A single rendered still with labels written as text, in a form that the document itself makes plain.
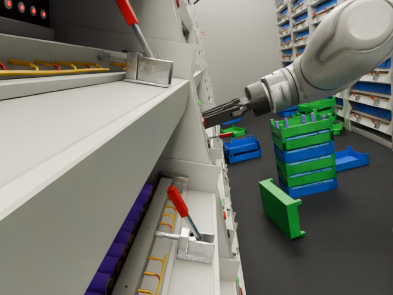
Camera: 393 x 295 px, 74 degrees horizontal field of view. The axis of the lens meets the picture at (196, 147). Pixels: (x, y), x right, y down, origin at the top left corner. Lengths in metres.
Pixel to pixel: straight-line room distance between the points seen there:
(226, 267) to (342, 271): 0.81
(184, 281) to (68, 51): 0.23
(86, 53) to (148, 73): 0.05
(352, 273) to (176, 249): 1.04
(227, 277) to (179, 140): 0.29
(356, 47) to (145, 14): 0.30
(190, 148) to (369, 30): 0.30
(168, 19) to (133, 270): 0.33
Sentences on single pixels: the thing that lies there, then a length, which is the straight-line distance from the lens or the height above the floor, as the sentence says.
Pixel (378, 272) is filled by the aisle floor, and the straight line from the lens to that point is 1.32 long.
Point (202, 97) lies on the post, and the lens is 1.12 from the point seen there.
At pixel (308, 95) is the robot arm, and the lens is 0.60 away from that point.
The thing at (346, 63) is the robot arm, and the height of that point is 0.85.
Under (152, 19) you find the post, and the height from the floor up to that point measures 0.97.
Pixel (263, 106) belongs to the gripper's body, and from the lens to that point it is 0.60.
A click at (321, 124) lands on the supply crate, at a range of 1.67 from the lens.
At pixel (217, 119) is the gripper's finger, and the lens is 0.57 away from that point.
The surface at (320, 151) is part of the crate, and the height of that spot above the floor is 0.27.
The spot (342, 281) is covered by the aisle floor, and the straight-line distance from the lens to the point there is 1.26.
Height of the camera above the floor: 0.89
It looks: 16 degrees down
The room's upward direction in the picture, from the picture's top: 13 degrees counter-clockwise
